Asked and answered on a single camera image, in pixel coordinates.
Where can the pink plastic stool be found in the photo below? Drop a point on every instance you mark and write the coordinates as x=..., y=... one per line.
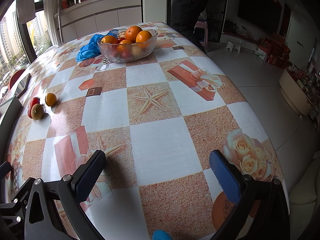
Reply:
x=201, y=32

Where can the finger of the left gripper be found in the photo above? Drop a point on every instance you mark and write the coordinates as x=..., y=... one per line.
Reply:
x=5, y=168

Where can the white sideboard cabinet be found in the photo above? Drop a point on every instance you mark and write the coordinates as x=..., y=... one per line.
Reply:
x=93, y=16

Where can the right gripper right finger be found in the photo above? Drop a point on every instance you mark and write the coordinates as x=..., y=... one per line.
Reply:
x=228, y=176

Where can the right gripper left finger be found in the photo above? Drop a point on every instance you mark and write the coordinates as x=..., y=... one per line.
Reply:
x=86, y=176

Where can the orange in bowl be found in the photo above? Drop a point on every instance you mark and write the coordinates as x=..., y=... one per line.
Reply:
x=143, y=36
x=132, y=32
x=109, y=39

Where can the black smartphone red case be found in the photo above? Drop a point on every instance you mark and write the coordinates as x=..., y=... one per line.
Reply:
x=22, y=86

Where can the tan round longan fruit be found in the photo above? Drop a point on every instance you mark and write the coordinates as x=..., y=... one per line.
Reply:
x=37, y=111

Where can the yellow cherry tomato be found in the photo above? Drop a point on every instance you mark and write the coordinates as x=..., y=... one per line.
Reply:
x=50, y=99

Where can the shallow grey white box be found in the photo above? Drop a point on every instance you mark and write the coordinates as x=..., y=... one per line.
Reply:
x=9, y=112

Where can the crumpled blue glove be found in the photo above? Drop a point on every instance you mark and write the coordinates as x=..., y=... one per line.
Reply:
x=92, y=49

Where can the patterned plastic tablecloth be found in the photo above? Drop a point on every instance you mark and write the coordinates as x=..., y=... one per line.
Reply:
x=157, y=120

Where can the glass fruit bowl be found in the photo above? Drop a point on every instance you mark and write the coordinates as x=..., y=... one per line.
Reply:
x=123, y=53

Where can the red cherry tomato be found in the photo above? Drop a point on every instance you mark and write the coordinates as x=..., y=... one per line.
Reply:
x=29, y=113
x=34, y=101

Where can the small white step stool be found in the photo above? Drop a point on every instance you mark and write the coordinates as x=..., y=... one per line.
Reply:
x=233, y=46

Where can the red chair back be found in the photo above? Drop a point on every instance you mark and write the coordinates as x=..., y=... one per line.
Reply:
x=14, y=78

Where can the blue gloved right hand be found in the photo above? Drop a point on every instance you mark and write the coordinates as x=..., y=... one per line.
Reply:
x=161, y=235

